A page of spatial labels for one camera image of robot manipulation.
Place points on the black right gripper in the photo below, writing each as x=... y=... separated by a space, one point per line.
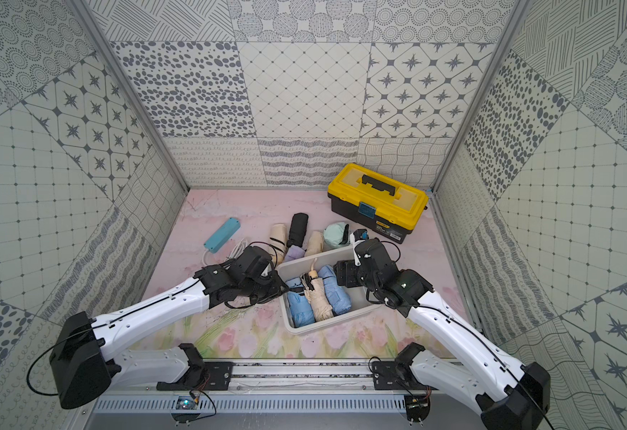
x=346 y=269

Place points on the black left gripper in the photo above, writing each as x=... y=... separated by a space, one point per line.
x=269 y=285

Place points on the white plastic storage box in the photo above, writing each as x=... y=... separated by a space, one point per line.
x=297 y=269

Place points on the mint green umbrella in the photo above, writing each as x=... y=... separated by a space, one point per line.
x=336 y=235

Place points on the beige umbrella wooden handle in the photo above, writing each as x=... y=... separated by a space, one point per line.
x=314 y=292

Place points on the small light blue umbrella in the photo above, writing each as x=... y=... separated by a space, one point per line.
x=336 y=295

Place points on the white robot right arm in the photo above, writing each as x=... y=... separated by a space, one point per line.
x=504 y=392

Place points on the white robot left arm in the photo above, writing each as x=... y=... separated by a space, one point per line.
x=92 y=355

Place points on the beige umbrella right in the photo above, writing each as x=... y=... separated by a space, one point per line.
x=315 y=244

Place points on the lavender folded umbrella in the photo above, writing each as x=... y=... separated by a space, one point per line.
x=294 y=253

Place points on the black folded umbrella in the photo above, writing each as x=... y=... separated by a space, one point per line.
x=298 y=230

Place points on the yellow black tool box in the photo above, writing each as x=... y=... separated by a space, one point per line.
x=382 y=204

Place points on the teal power strip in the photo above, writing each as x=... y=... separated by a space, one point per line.
x=222 y=235

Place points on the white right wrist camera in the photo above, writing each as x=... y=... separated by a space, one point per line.
x=358 y=235

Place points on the aluminium rail with mounts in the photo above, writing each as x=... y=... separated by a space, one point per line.
x=354 y=386

